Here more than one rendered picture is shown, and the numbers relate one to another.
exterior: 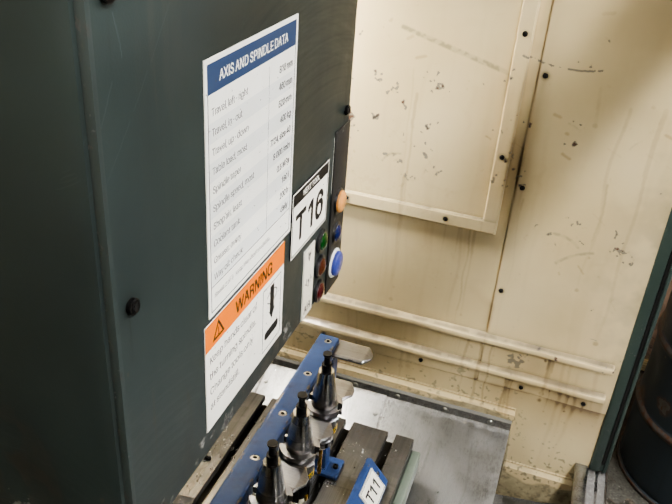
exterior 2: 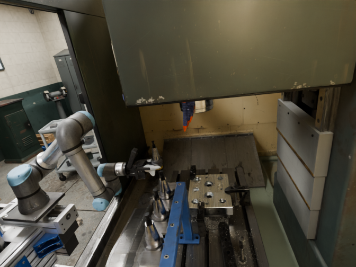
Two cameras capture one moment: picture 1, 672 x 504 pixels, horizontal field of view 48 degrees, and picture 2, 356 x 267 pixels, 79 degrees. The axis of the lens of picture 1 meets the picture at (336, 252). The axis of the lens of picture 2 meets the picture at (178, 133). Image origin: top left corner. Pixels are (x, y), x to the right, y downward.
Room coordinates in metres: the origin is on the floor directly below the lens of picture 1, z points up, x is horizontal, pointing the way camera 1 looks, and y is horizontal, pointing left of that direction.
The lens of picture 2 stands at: (1.48, 0.06, 1.77)
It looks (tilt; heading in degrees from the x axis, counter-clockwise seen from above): 23 degrees down; 173
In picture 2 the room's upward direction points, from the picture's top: 8 degrees counter-clockwise
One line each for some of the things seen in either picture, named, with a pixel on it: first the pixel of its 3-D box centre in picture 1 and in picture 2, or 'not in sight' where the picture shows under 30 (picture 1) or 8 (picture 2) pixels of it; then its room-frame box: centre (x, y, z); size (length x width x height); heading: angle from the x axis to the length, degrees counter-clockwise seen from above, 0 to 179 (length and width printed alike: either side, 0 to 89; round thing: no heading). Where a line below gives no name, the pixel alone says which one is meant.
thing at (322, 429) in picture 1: (311, 428); (157, 228); (0.93, 0.02, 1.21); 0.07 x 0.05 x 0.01; 73
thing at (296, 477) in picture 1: (285, 475); (163, 205); (0.82, 0.05, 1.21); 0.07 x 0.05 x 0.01; 73
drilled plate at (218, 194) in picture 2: not in sight; (209, 192); (0.52, 0.31, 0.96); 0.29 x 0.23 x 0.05; 163
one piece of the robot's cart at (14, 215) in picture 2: not in sight; (34, 208); (0.36, -0.68, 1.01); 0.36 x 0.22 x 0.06; 67
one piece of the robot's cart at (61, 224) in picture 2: not in sight; (41, 216); (0.37, -0.67, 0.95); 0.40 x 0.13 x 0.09; 67
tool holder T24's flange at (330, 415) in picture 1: (323, 407); (153, 242); (0.98, 0.00, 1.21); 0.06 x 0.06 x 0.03
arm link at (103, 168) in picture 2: not in sight; (108, 170); (0.38, -0.22, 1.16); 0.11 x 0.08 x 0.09; 73
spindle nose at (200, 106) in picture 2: not in sight; (195, 95); (0.54, 0.29, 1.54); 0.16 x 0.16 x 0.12
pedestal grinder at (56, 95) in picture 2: not in sight; (61, 110); (-4.26, -2.10, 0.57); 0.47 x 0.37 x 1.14; 127
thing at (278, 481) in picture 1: (271, 478); (163, 186); (0.77, 0.07, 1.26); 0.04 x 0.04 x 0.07
